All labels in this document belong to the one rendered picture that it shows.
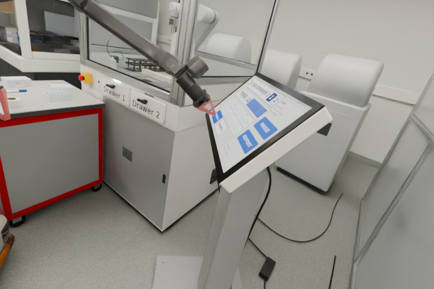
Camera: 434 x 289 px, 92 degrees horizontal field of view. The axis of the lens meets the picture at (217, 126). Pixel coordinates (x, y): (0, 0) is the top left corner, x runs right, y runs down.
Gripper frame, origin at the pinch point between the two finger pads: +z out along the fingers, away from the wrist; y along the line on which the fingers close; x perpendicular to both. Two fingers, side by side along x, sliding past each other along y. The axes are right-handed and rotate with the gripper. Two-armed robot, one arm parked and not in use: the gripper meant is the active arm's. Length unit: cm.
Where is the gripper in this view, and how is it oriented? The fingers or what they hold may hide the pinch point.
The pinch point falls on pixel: (213, 113)
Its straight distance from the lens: 85.7
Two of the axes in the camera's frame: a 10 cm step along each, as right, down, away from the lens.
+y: -1.1, -3.9, 9.1
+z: 6.2, 6.9, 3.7
